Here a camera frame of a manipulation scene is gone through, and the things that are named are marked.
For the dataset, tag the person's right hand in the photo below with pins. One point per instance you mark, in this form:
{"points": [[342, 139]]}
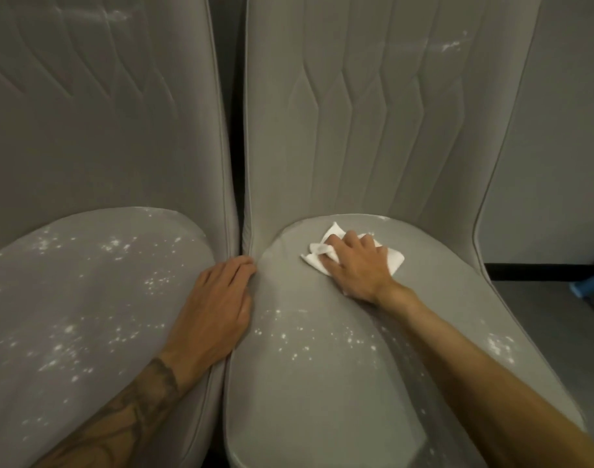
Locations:
{"points": [[362, 268]]}

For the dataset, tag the person's left hand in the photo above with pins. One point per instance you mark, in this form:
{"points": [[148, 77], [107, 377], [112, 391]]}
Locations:
{"points": [[214, 311]]}

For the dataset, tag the white cleaning cloth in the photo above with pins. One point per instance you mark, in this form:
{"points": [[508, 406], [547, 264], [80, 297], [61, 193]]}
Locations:
{"points": [[316, 258]]}

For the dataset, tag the grey padded chair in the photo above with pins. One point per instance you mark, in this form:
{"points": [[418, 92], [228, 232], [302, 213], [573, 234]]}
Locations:
{"points": [[326, 141], [82, 287]]}

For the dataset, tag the person's left forearm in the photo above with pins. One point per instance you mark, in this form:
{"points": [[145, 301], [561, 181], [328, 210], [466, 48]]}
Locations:
{"points": [[126, 419]]}

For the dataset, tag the person's right forearm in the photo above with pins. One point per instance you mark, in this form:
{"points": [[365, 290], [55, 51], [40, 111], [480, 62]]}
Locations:
{"points": [[496, 385]]}

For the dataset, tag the blue plastic stool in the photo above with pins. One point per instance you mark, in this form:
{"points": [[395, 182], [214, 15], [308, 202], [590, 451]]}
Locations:
{"points": [[591, 286]]}

